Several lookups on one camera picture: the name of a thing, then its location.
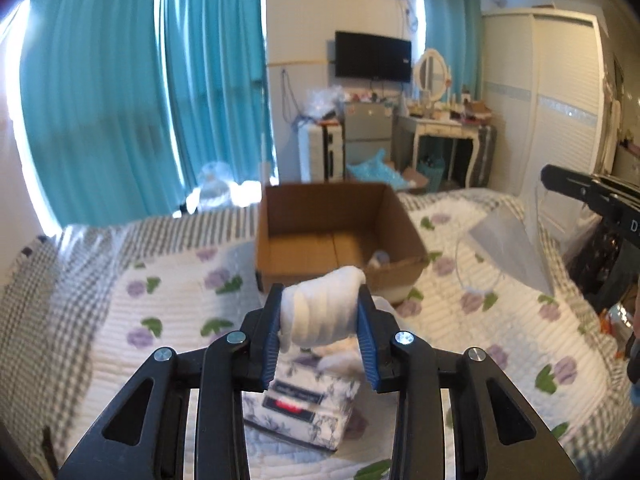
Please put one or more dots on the floral tissue pack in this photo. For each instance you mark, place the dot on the floral tissue pack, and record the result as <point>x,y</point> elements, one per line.
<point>300,410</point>

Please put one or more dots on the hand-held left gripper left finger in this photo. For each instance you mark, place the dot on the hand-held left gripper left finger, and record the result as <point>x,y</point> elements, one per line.
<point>269,345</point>

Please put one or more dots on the brown cardboard box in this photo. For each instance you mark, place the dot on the brown cardboard box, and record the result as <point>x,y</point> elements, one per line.
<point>300,217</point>

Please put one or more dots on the floral quilted bed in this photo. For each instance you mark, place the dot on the floral quilted bed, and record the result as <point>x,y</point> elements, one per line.
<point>165,285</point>

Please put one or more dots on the crumpled clear plastic bags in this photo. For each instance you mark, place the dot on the crumpled clear plastic bags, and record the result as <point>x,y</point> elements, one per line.
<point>322,102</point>

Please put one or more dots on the clear plastic bag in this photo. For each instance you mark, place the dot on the clear plastic bag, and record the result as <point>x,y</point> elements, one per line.
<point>510,245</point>

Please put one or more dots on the small pale plastic item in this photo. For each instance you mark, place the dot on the small pale plastic item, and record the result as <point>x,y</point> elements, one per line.
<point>378,259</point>

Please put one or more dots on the grey mini fridge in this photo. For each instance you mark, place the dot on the grey mini fridge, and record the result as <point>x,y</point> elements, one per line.
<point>367,130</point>

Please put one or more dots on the white soft cloth wad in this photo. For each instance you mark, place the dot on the white soft cloth wad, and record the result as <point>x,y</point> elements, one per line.
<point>320,305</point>

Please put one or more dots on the clear water jug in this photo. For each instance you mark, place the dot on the clear water jug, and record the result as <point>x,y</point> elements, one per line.
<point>214,182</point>

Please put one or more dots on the white wardrobe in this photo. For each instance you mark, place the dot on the white wardrobe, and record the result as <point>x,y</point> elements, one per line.
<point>545,105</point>

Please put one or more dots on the blue plastic bag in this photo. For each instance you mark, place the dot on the blue plastic bag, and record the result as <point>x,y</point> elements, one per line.
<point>375,172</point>

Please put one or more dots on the black wall television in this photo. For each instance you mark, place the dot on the black wall television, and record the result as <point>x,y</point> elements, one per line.
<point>372,56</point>

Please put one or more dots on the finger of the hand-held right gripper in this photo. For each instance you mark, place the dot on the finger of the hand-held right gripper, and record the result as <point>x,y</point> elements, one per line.
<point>567,180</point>

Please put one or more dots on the narrow teal curtain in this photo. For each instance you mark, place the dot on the narrow teal curtain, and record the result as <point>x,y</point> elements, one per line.
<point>450,15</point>

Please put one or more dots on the wide teal curtain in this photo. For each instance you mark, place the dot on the wide teal curtain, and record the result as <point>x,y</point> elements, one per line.
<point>95,100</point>

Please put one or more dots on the teal waste basket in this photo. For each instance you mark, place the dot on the teal waste basket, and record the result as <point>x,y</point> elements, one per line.
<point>432,172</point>

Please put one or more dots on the white drawer cabinet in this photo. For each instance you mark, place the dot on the white drawer cabinet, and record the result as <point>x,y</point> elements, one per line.
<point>314,152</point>

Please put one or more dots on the white oval vanity mirror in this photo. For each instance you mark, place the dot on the white oval vanity mirror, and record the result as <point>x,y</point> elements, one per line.
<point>431,72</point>

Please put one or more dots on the white dressing table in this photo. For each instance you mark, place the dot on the white dressing table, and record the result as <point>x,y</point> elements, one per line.
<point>440,127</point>

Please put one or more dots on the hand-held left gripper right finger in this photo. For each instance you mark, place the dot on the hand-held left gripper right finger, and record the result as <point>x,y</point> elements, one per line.
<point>366,345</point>

